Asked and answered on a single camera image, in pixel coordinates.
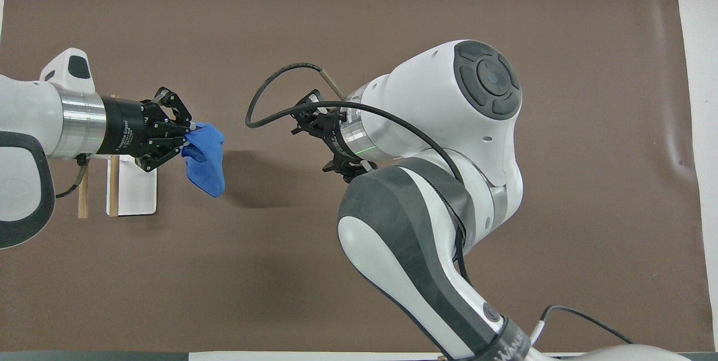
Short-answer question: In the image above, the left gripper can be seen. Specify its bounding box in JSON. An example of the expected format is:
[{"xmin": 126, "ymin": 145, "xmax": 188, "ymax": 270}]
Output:
[{"xmin": 103, "ymin": 86, "xmax": 197, "ymax": 173}]

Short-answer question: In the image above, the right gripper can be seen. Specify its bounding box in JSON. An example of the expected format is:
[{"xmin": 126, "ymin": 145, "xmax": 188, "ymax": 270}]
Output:
[{"xmin": 290, "ymin": 89, "xmax": 378, "ymax": 183}]

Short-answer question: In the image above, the wooden rack with white base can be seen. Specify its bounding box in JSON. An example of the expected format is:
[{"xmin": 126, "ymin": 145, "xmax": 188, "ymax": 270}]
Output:
[{"xmin": 77, "ymin": 94, "xmax": 158, "ymax": 220}]

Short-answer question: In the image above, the blue towel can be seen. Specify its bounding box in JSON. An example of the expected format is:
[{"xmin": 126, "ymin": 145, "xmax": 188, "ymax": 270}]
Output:
[{"xmin": 180, "ymin": 122, "xmax": 227, "ymax": 198}]

